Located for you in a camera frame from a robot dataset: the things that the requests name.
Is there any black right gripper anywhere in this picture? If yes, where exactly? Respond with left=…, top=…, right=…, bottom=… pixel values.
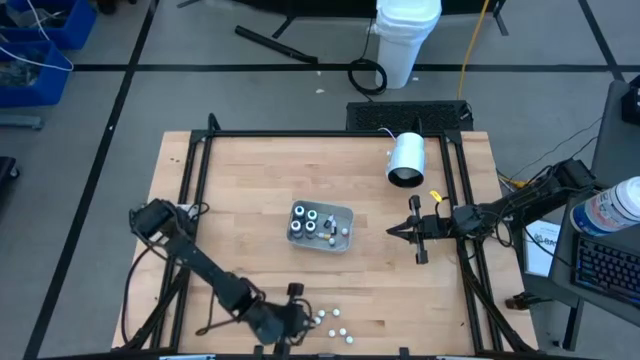
left=385, top=195, right=454, bottom=266

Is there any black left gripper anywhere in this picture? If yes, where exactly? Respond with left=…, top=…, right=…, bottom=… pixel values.
left=252, top=283, right=317, bottom=357

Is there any white plastic bin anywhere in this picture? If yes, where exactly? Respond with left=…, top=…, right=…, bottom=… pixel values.
left=286, top=199, right=355, bottom=254

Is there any black perforated computer case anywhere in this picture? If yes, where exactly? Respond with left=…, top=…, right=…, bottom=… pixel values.
left=345, top=99, right=474, bottom=133

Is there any black clamp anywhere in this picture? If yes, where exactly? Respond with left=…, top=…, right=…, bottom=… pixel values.
left=504, top=292, right=554, bottom=311

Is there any white paper sheet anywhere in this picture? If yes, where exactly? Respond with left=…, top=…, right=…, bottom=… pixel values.
left=522, top=219, right=562, bottom=278

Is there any grey keyboard desk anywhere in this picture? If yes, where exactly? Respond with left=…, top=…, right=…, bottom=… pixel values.
left=548, top=184, right=640, bottom=329

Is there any white plastic trash can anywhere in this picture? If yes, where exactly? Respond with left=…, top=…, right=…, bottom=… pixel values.
left=369, top=0, right=444, bottom=90

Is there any white wipes canister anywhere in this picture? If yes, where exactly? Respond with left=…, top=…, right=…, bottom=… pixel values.
left=569, top=175, right=640, bottom=238

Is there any black backlit keyboard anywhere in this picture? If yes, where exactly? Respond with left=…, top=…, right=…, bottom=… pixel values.
left=571, top=234, right=640, bottom=307

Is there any black tube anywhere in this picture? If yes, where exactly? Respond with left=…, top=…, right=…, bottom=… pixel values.
left=234, top=24, right=320, bottom=65

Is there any black stand leg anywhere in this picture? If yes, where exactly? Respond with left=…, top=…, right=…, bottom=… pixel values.
left=492, top=0, right=510, bottom=37

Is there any grey metal cart top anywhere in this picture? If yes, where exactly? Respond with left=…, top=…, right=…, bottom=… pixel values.
left=588, top=79, right=640, bottom=190

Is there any black equipment stand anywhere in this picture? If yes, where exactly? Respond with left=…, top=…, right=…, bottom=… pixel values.
left=177, top=0, right=381, bottom=40

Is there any black device box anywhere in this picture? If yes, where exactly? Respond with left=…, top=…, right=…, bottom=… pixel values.
left=621, top=74, right=640, bottom=126

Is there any blue plastic storage bin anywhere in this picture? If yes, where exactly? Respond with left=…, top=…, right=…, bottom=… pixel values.
left=0, top=40, right=74, bottom=109
left=0, top=0, right=98, bottom=51

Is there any grey metal bar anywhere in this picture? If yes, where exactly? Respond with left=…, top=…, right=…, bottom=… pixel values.
left=0, top=114, right=44, bottom=132

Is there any black aluminium table frame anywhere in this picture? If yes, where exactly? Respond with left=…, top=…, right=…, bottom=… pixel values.
left=112, top=113, right=539, bottom=360

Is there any black coiled cable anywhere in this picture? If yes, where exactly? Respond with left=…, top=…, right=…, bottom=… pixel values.
left=347, top=17, right=389, bottom=101

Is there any black power cable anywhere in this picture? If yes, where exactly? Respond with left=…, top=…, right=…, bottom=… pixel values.
left=119, top=244, right=169, bottom=346

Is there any yellow cable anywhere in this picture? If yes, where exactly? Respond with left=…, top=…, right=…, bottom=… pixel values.
left=456, top=0, right=492, bottom=100

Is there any thin white cable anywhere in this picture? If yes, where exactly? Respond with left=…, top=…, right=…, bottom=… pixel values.
left=0, top=0, right=75, bottom=73

